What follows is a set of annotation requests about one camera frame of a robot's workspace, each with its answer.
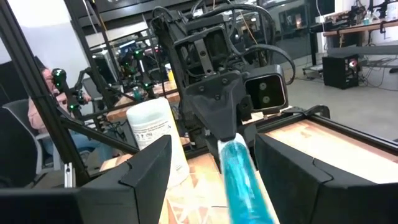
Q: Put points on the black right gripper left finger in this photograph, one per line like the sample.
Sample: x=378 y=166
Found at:
x=93 y=205

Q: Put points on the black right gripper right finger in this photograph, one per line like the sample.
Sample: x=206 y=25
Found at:
x=311 y=202

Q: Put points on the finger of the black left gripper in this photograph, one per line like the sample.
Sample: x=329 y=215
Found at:
x=217 y=105

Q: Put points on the blue mouthwash bottle white cap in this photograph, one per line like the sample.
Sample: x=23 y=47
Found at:
x=242 y=186

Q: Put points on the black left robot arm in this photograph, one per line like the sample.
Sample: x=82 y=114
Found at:
x=164 y=28

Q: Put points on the wooden station table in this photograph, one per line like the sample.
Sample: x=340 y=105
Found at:
x=118 y=113

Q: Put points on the white yellow canister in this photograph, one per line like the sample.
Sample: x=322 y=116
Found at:
x=169 y=74

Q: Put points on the white wipes canister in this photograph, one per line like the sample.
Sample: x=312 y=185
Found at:
x=149 y=118

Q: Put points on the black table clamp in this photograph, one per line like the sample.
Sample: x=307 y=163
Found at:
x=320 y=110

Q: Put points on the person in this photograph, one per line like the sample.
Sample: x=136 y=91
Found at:
x=34 y=118

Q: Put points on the grey office chair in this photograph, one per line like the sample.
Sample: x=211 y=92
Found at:
x=21 y=115

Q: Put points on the black computer tower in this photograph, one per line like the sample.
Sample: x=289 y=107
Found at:
x=339 y=73

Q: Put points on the wooden top work table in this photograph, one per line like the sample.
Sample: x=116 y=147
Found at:
x=357 y=29

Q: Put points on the silver aluminium bracket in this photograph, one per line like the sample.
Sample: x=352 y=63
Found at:
x=69 y=177

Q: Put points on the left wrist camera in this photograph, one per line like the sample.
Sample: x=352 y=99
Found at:
x=267 y=90

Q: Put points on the black frame post with brace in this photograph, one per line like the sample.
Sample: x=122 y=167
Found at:
x=32 y=77

